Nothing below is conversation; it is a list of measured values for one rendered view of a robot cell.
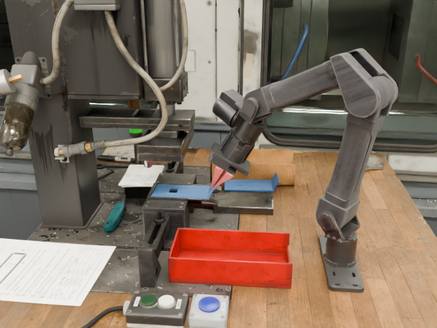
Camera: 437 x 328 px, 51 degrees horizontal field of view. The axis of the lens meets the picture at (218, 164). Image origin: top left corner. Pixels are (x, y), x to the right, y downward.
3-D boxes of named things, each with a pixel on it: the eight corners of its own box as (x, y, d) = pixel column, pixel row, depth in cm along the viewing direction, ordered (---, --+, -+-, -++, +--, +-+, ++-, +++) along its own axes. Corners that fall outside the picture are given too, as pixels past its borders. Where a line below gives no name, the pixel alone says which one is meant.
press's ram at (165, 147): (187, 174, 103) (183, 36, 91) (73, 170, 105) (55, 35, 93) (198, 146, 119) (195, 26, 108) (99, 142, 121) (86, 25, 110)
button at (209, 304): (219, 319, 83) (219, 310, 82) (196, 317, 83) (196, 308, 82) (220, 304, 86) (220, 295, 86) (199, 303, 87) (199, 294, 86)
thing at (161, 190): (214, 200, 111) (214, 189, 110) (151, 198, 112) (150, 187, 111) (216, 187, 117) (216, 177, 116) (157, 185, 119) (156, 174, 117)
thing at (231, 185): (279, 191, 130) (279, 181, 129) (224, 191, 130) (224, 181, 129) (276, 181, 136) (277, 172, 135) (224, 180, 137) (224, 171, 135)
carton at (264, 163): (294, 189, 138) (295, 164, 135) (210, 185, 140) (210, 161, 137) (291, 171, 150) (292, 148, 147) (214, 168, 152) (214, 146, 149)
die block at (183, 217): (185, 241, 110) (184, 213, 107) (144, 239, 111) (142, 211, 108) (196, 202, 128) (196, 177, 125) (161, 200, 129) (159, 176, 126)
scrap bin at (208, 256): (291, 289, 93) (292, 264, 91) (168, 282, 95) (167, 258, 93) (288, 255, 104) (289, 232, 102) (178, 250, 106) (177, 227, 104)
